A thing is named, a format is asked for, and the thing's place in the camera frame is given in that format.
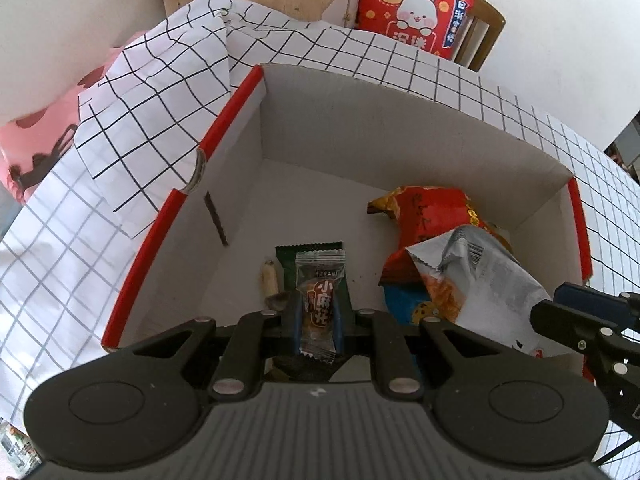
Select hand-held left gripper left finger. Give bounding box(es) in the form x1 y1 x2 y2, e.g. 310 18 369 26
120 290 304 402

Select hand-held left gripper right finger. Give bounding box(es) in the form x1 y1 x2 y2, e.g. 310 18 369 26
334 291 521 402

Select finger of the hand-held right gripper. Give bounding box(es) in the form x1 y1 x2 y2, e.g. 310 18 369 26
529 282 640 411

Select clear brown candy packet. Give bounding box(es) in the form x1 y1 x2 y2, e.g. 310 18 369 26
295 249 347 365

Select brown orange snack packet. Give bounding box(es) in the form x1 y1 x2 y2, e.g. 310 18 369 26
272 355 341 383

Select beige snack stick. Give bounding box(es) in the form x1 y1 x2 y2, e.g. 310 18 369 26
261 257 279 306

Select dark green snack packet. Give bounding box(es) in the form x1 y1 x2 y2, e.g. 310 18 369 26
275 241 346 293

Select blue cookie packet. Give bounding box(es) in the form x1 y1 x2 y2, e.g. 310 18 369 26
382 282 443 326

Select silver snack packet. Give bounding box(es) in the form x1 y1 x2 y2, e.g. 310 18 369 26
405 225 553 358

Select red snack packet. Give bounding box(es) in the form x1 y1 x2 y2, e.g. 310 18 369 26
367 186 513 286

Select red-edged cardboard box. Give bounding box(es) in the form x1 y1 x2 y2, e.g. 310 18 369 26
100 63 594 391

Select white checked tablecloth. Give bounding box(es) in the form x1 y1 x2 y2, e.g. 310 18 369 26
0 0 640 480

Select wooden chair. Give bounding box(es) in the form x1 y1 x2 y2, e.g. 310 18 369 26
452 0 506 72

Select pink cloth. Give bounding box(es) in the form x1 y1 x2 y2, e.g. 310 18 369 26
0 45 126 206

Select red rabbit print cushion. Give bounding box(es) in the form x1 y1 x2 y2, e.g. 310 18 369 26
356 0 477 61

